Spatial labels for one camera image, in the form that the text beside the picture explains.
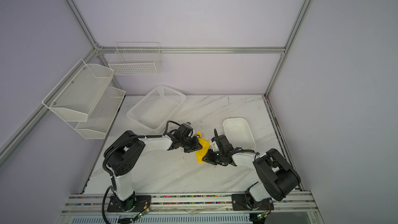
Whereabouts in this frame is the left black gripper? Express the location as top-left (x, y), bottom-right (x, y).
top-left (180, 136), bottom-right (203, 153)

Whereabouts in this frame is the white rectangular plastic tray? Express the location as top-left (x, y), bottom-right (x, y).
top-left (223, 117), bottom-right (256, 150)

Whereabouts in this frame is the white perforated plastic basket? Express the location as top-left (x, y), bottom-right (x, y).
top-left (126, 85), bottom-right (186, 132)

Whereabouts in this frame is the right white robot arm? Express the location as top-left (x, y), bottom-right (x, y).
top-left (201, 135), bottom-right (301, 212)

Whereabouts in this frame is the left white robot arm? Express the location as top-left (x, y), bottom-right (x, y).
top-left (101, 120), bottom-right (210, 224)

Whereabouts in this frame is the white two-tier mesh shelf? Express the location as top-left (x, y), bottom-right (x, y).
top-left (42, 59), bottom-right (125, 140)

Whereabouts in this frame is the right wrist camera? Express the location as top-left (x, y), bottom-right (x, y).
top-left (210, 129), bottom-right (230, 151)

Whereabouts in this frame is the aluminium front mounting rail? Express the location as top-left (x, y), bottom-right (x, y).
top-left (57, 191), bottom-right (324, 224)

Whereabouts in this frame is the white wire wall basket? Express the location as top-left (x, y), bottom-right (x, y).
top-left (108, 42), bottom-right (162, 76)

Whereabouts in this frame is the aluminium cage frame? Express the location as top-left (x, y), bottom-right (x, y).
top-left (0, 0), bottom-right (325, 206)

